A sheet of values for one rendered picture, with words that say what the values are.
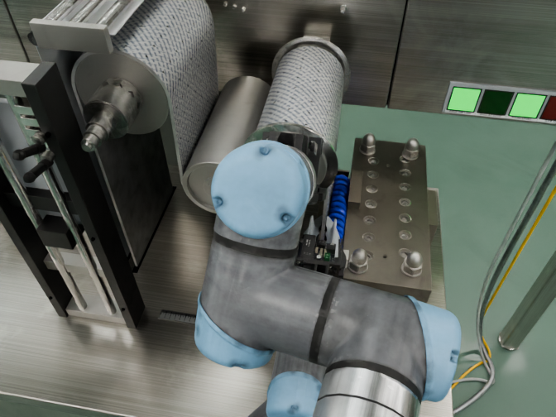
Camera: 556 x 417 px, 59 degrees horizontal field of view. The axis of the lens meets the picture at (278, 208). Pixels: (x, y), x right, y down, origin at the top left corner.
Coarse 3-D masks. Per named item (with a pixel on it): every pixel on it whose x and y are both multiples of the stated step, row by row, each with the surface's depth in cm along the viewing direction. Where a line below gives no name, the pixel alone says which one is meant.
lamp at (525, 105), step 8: (520, 96) 94; (528, 96) 94; (536, 96) 94; (544, 96) 94; (520, 104) 96; (528, 104) 95; (536, 104) 95; (512, 112) 97; (520, 112) 97; (528, 112) 97; (536, 112) 96
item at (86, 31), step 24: (72, 0) 67; (96, 0) 66; (120, 0) 66; (48, 24) 61; (72, 24) 61; (96, 24) 61; (120, 24) 65; (48, 48) 64; (72, 48) 63; (96, 48) 62
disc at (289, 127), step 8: (264, 128) 70; (272, 128) 70; (280, 128) 70; (288, 128) 69; (296, 128) 69; (304, 128) 69; (256, 136) 71; (312, 136) 70; (320, 136) 70; (328, 144) 70; (328, 152) 71; (328, 160) 72; (336, 160) 72; (328, 168) 74; (336, 168) 73; (328, 176) 75; (320, 184) 76; (328, 184) 76
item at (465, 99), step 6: (456, 90) 96; (462, 90) 96; (468, 90) 96; (474, 90) 95; (480, 90) 95; (456, 96) 97; (462, 96) 97; (468, 96) 96; (474, 96) 96; (450, 102) 98; (456, 102) 98; (462, 102) 98; (468, 102) 97; (474, 102) 97; (450, 108) 99; (456, 108) 99; (462, 108) 99; (468, 108) 98
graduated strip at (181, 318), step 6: (162, 312) 97; (168, 312) 97; (174, 312) 97; (180, 312) 97; (162, 318) 96; (168, 318) 96; (174, 318) 96; (180, 318) 96; (186, 318) 96; (192, 318) 96
